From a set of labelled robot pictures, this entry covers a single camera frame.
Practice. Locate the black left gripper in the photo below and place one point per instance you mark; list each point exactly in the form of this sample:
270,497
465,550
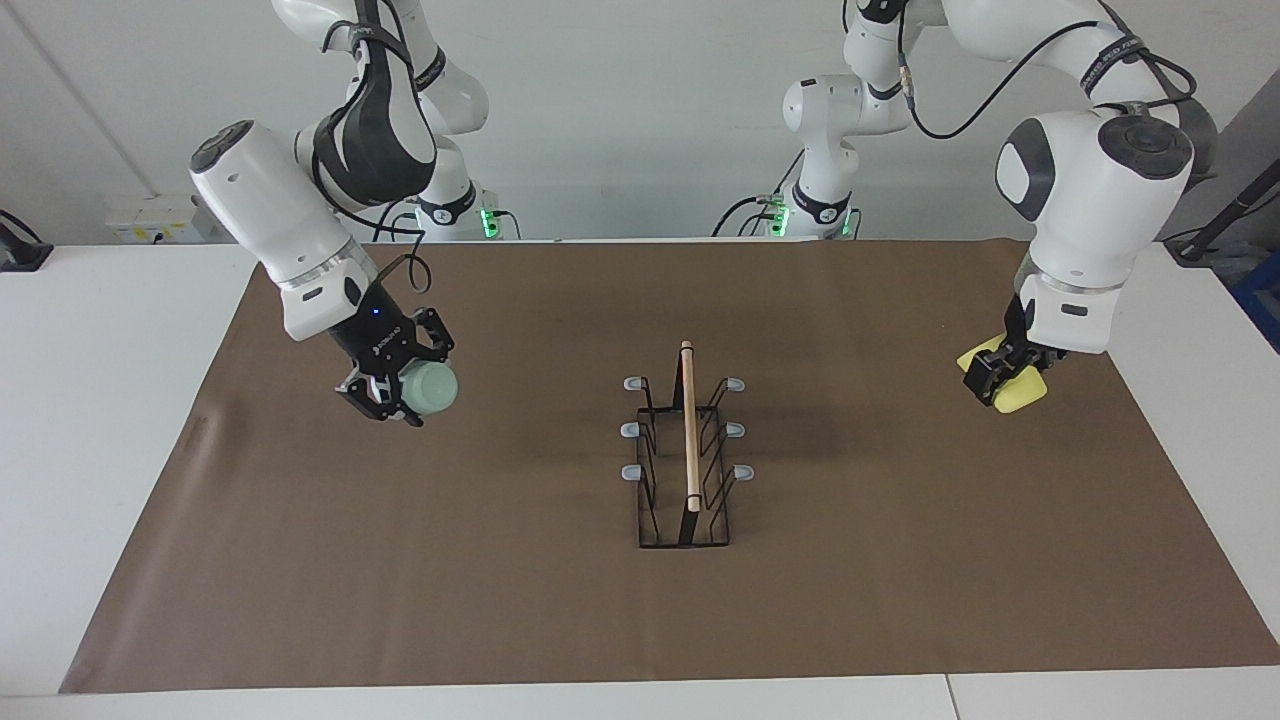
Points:
1022,335

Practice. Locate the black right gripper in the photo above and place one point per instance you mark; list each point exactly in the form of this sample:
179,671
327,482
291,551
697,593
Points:
378,345

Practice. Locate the yellow plastic cup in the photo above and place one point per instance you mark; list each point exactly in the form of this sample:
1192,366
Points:
1022,392

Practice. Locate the pale green plastic cup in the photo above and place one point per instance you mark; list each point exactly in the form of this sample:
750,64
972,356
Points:
432,390

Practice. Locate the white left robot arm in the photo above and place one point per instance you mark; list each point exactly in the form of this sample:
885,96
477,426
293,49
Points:
1090,180

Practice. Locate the blue crate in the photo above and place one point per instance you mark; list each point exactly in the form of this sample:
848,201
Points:
1262,300

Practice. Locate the brown paper table mat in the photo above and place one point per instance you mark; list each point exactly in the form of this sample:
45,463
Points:
500,600

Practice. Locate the black stand pole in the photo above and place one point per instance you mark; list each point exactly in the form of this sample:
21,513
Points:
1235,205

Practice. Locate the white electrical box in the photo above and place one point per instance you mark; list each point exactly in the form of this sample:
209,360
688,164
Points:
150,215

